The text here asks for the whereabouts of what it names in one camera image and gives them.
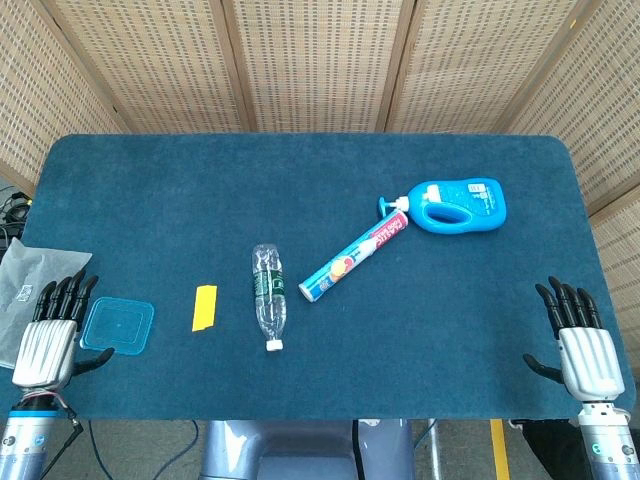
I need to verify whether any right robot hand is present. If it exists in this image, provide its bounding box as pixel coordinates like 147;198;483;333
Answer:
522;276;626;403

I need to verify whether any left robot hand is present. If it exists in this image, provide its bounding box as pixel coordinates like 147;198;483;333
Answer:
11;269;116;391

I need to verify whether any yellow tape strip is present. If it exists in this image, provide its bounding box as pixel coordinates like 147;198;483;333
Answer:
191;284;219;332

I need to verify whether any clear plastic bag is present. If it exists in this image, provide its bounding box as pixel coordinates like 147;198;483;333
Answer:
0;237;94;370

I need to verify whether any blue plastic container lid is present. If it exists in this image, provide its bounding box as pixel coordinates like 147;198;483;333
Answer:
79;296;155;357

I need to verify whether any blue detergent pump bottle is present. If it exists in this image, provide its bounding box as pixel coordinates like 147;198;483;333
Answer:
377;178;508;236

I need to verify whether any clear plastic water bottle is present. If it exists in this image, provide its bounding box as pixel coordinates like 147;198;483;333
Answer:
251;243;289;353

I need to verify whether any plastic food wrap roll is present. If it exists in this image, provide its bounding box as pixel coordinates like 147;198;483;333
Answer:
298;209;411;305

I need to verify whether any blue table cloth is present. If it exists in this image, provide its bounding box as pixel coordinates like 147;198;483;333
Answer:
0;132;637;422

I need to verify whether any grey robot torso base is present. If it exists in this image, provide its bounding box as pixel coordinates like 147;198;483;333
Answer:
198;418;416;480

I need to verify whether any woven bamboo folding screen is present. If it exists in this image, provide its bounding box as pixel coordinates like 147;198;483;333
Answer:
0;0;640;366

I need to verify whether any black cables bundle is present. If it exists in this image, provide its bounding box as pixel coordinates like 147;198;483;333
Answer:
0;184;34;251

